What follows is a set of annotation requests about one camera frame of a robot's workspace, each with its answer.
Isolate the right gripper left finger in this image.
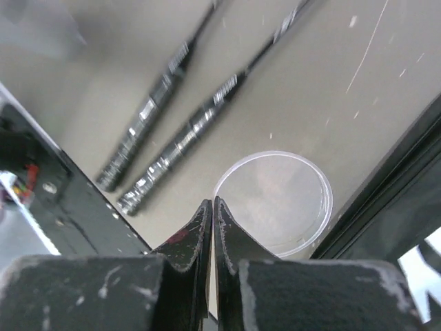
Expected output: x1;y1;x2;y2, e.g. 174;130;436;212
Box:
1;200;212;330

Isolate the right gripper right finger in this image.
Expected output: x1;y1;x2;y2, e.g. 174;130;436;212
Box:
213;198;422;330

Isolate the black badminton racket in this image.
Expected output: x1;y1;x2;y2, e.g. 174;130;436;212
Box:
117;1;315;216
95;1;223;192

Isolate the clear plastic tube lid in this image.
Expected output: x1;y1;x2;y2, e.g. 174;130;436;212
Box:
213;150;334;259

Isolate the right black badminton racket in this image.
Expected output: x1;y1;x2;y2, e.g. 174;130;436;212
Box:
117;1;315;216

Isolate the left black badminton racket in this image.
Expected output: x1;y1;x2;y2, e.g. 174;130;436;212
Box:
95;1;223;192

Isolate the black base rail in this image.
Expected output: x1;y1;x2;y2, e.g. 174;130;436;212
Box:
1;103;151;256

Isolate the black racket bag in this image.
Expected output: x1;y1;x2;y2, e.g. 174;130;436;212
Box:
312;97;440;330

